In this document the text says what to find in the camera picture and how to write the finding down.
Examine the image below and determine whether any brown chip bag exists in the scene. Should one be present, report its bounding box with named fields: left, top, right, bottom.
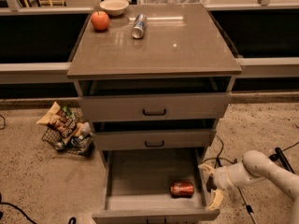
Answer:
left=36, top=102, right=77, bottom=138

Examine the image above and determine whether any grey open bottom drawer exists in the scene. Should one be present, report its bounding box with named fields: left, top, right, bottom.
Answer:
left=93, top=148, right=220, bottom=224

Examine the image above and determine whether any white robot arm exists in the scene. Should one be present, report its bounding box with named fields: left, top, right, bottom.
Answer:
left=198, top=150, right=299, bottom=224

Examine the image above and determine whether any black grabber stick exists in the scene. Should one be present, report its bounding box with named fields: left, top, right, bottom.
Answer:
left=214, top=158, right=259, bottom=224

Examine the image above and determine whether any black power adapter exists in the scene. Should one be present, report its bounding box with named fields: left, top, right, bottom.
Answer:
left=206, top=176, right=217, bottom=193

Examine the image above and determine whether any plastic water bottle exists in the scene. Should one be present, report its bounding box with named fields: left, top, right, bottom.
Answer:
left=54, top=135, right=92, bottom=152

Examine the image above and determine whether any black pole on floor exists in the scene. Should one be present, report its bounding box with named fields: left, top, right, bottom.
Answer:
left=269, top=147, right=294, bottom=173

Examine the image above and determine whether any black cable left floor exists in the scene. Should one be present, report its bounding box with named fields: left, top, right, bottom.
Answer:
left=0, top=192, right=78, bottom=224

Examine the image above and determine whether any white bowl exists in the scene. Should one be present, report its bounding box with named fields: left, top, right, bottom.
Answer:
left=100, top=0, right=129, bottom=16

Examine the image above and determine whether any black cable floor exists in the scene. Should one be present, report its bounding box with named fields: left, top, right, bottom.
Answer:
left=0, top=192, right=78, bottom=224
left=201, top=134, right=299, bottom=166

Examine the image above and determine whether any red apple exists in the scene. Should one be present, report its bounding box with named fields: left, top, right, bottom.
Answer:
left=91, top=11, right=109, bottom=31

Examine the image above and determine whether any grey drawer cabinet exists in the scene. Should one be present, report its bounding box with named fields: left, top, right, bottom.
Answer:
left=66, top=3, right=243, bottom=161

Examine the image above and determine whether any black wire basket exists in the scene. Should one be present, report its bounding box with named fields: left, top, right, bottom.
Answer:
left=42, top=109, right=93, bottom=157

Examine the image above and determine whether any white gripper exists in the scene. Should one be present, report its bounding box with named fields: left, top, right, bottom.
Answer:
left=198, top=162, right=264, bottom=211

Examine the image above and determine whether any grey middle drawer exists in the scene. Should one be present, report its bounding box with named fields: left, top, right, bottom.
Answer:
left=93, top=129, right=216, bottom=150

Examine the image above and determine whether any black cable right floor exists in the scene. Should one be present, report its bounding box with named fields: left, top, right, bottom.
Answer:
left=201, top=134, right=299, bottom=166

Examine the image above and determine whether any blue silver soda can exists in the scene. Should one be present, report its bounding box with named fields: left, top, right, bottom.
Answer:
left=131, top=14, right=147, bottom=39

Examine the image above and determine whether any red coke can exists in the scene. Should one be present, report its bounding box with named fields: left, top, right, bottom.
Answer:
left=170, top=181, right=194, bottom=198

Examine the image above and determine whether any grey top drawer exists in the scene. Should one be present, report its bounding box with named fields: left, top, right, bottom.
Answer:
left=78, top=93, right=230, bottom=121

